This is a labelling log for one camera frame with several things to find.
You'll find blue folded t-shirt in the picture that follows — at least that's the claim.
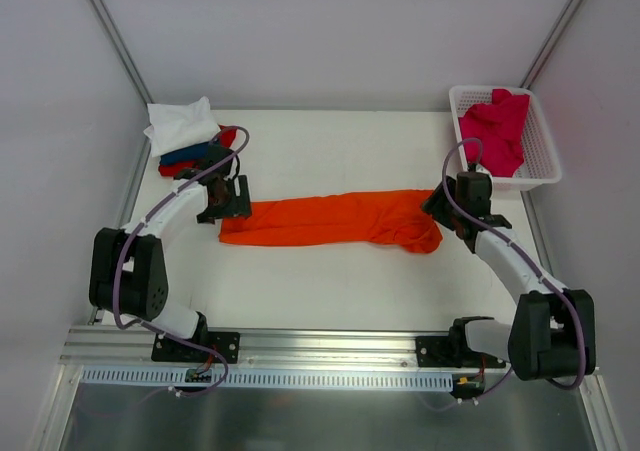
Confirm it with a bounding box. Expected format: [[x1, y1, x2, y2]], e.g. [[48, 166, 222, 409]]
[[159, 142, 209, 166]]

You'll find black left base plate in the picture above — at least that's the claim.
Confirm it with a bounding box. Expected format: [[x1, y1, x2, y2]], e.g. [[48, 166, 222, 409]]
[[151, 331, 241, 364]]

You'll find white slotted cable duct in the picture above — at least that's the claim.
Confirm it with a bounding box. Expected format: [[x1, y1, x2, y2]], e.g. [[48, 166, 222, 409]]
[[80, 365, 454, 393]]

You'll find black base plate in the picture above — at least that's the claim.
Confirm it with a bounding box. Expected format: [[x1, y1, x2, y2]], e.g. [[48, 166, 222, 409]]
[[415, 335, 506, 369], [151, 331, 241, 364]]

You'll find orange t-shirt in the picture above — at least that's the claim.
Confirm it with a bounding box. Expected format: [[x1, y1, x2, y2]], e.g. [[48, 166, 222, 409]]
[[219, 189, 442, 254]]

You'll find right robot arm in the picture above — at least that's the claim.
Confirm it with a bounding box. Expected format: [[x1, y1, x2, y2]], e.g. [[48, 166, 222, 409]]
[[421, 172, 596, 390]]

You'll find white folded t-shirt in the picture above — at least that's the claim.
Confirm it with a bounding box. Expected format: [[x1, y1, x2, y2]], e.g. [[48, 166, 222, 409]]
[[143, 97, 220, 157]]

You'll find magenta crumpled t-shirt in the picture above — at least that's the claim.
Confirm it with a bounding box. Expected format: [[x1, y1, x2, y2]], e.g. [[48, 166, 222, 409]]
[[459, 89, 530, 178]]

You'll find white plastic basket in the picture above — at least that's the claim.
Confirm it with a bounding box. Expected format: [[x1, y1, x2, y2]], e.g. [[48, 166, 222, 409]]
[[449, 85, 562, 191]]

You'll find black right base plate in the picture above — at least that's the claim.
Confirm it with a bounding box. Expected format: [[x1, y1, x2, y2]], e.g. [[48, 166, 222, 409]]
[[415, 335, 506, 369]]

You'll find aluminium mounting rail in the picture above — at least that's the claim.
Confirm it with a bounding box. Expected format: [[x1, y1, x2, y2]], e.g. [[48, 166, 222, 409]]
[[59, 323, 600, 375]]

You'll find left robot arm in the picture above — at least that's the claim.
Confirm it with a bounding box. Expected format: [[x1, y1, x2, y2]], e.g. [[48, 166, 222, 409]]
[[89, 143, 252, 361]]

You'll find red folded t-shirt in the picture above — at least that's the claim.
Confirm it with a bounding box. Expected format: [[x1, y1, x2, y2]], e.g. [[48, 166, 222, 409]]
[[158, 125, 237, 177]]

